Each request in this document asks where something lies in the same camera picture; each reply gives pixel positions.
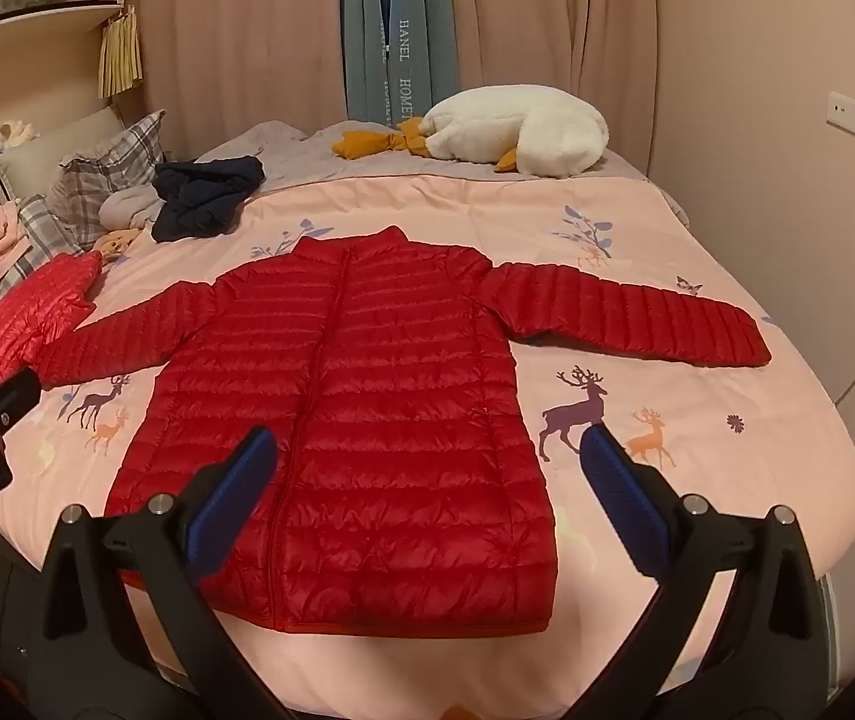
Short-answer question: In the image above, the cream plush toy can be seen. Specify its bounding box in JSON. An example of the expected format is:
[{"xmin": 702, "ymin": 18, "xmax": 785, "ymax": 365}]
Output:
[{"xmin": 0, "ymin": 118, "xmax": 40, "ymax": 149}]

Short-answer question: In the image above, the navy garment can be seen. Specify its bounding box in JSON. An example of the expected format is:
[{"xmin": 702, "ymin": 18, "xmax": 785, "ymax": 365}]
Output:
[{"xmin": 151, "ymin": 155, "xmax": 267, "ymax": 243}]

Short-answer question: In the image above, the small plaid pillow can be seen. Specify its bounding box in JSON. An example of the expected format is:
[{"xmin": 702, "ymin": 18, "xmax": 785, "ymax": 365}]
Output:
[{"xmin": 0, "ymin": 195, "xmax": 82, "ymax": 302}]

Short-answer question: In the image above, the grey rolled cloth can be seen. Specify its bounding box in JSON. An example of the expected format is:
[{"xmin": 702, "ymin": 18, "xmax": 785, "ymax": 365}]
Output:
[{"xmin": 99, "ymin": 184, "xmax": 162, "ymax": 231}]

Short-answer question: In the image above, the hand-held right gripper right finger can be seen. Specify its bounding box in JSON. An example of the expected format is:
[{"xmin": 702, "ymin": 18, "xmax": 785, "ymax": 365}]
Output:
[{"xmin": 579, "ymin": 424, "xmax": 826, "ymax": 720}]

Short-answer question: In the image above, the light red down jacket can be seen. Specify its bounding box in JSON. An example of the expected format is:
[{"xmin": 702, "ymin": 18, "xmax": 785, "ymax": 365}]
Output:
[{"xmin": 0, "ymin": 251, "xmax": 103, "ymax": 407}]

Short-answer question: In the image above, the large plaid pillow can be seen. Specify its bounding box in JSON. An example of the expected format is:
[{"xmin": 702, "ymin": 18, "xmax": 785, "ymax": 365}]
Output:
[{"xmin": 46, "ymin": 111, "xmax": 167, "ymax": 250}]

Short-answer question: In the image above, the pink deer printed duvet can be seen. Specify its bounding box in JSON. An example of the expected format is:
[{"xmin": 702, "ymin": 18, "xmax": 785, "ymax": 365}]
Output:
[{"xmin": 0, "ymin": 172, "xmax": 855, "ymax": 720}]

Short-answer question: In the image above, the teal pillow with lettering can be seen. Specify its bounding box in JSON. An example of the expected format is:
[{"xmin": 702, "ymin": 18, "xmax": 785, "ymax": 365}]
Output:
[{"xmin": 341, "ymin": 0, "xmax": 466, "ymax": 130}]

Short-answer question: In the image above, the peach plush toy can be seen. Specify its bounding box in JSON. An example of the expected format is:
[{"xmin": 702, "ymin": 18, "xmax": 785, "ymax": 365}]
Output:
[{"xmin": 93, "ymin": 229, "xmax": 143, "ymax": 265}]

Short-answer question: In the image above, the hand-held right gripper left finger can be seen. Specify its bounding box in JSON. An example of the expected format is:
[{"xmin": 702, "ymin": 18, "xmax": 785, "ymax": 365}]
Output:
[{"xmin": 37, "ymin": 426, "xmax": 302, "ymax": 720}]

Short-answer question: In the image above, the beige headboard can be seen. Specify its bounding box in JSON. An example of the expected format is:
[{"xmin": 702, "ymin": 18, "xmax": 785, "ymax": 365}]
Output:
[{"xmin": 0, "ymin": 105, "xmax": 128, "ymax": 203}]

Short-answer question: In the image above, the white goose plush toy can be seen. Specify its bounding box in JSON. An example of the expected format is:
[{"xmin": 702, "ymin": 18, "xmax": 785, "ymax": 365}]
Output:
[{"xmin": 332, "ymin": 85, "xmax": 610, "ymax": 179}]

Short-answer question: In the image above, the dark red down jacket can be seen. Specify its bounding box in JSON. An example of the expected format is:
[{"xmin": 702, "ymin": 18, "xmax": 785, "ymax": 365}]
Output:
[{"xmin": 29, "ymin": 225, "xmax": 773, "ymax": 635}]

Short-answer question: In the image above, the pink curtain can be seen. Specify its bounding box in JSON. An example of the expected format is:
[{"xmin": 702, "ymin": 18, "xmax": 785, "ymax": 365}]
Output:
[
  {"xmin": 123, "ymin": 0, "xmax": 347, "ymax": 162},
  {"xmin": 455, "ymin": 0, "xmax": 659, "ymax": 170}
]

